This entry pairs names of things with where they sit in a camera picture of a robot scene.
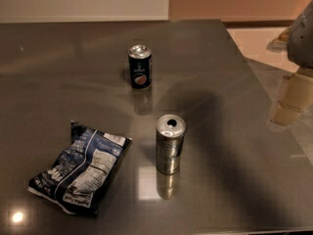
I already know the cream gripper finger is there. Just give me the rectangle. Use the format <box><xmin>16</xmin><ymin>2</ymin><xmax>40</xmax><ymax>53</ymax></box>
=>
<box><xmin>270</xmin><ymin>67</ymin><xmax>313</xmax><ymax>126</ymax></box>

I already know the black pepsi can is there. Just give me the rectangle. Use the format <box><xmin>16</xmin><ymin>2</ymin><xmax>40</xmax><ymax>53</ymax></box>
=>
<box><xmin>128</xmin><ymin>44</ymin><xmax>152</xmax><ymax>89</ymax></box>

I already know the tall silver drink can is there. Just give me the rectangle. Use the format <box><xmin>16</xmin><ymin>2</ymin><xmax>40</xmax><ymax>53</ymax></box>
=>
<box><xmin>156</xmin><ymin>115</ymin><xmax>186</xmax><ymax>175</ymax></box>

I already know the blue chip bag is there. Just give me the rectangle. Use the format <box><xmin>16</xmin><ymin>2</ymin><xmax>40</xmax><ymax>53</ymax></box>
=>
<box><xmin>28</xmin><ymin>121</ymin><xmax>131</xmax><ymax>215</ymax></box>

